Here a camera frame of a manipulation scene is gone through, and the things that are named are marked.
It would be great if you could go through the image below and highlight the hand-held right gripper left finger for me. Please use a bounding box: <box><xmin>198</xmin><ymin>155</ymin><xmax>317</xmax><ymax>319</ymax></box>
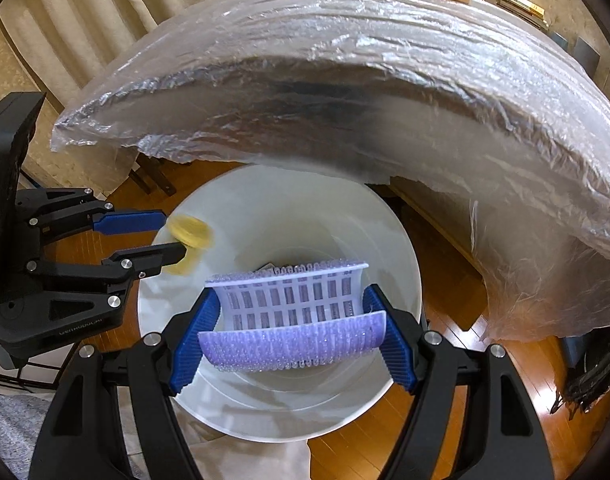
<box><xmin>28</xmin><ymin>287</ymin><xmax>222</xmax><ymax>480</ymax></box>

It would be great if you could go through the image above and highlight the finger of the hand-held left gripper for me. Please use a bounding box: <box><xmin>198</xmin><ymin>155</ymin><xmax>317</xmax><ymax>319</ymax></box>
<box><xmin>0</xmin><ymin>241</ymin><xmax>183</xmax><ymax>361</ymax></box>
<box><xmin>14</xmin><ymin>187</ymin><xmax>167</xmax><ymax>241</ymax></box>

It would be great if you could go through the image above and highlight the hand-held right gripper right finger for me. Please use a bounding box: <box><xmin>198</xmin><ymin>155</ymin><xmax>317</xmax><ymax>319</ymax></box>
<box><xmin>362</xmin><ymin>284</ymin><xmax>556</xmax><ymax>480</ymax></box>

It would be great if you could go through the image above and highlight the yellow round thing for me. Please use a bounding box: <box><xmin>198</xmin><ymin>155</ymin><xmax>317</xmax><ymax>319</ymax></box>
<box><xmin>166</xmin><ymin>214</ymin><xmax>215</xmax><ymax>277</ymax></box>

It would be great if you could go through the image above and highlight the purple hair roller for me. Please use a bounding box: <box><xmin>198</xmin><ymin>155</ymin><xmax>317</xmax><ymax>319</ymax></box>
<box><xmin>197</xmin><ymin>259</ymin><xmax>390</xmax><ymax>375</ymax></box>

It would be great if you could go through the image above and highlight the white cloth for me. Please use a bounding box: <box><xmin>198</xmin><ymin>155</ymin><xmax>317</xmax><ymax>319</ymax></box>
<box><xmin>172</xmin><ymin>435</ymin><xmax>312</xmax><ymax>480</ymax></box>

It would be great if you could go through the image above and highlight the cream curtain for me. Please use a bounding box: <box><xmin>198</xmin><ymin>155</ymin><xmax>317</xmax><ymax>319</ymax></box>
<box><xmin>0</xmin><ymin>0</ymin><xmax>320</xmax><ymax>126</ymax></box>

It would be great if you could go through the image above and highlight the grey patterned rug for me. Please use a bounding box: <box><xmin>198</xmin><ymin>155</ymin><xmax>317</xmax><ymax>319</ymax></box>
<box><xmin>0</xmin><ymin>392</ymin><xmax>56</xmax><ymax>466</ymax></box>

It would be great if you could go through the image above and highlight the clear plastic table cover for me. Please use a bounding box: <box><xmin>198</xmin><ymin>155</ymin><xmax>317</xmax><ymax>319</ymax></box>
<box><xmin>50</xmin><ymin>0</ymin><xmax>610</xmax><ymax>343</ymax></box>

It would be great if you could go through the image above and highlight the grey flat panel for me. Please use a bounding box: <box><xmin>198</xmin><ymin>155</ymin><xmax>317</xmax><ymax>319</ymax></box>
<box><xmin>550</xmin><ymin>30</ymin><xmax>602</xmax><ymax>77</ymax></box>

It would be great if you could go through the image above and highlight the stack of books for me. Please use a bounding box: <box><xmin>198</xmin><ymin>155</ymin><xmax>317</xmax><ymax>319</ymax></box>
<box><xmin>495</xmin><ymin>0</ymin><xmax>552</xmax><ymax>29</ymax></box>

